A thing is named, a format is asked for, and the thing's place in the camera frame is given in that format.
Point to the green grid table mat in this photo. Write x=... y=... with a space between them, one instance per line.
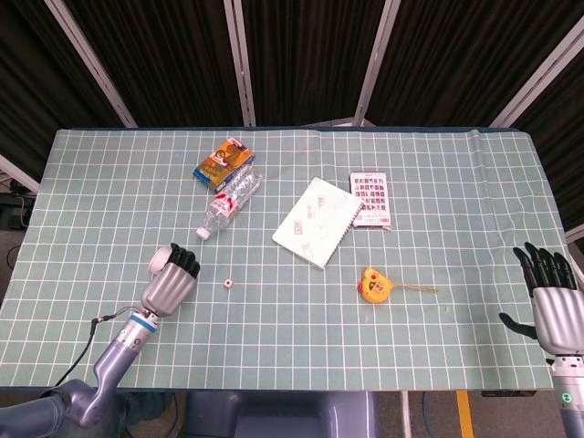
x=292 y=328

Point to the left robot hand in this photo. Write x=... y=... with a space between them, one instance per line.
x=171 y=283

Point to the white box with red pictures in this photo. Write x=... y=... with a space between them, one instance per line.
x=372 y=199

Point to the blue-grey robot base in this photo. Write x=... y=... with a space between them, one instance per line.
x=283 y=413

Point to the clear plastic water bottle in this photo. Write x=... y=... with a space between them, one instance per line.
x=230 y=201

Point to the yellow duck toy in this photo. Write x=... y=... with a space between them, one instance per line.
x=376 y=285

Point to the orange and blue carton box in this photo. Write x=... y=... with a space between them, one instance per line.
x=223 y=163

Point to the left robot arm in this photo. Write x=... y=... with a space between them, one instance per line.
x=98 y=374

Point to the white paper cup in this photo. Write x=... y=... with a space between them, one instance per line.
x=159 y=260

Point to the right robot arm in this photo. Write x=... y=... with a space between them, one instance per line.
x=570 y=397

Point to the white spiral notebook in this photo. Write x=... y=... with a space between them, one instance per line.
x=317 y=221

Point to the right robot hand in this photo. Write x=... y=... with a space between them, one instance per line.
x=554 y=315

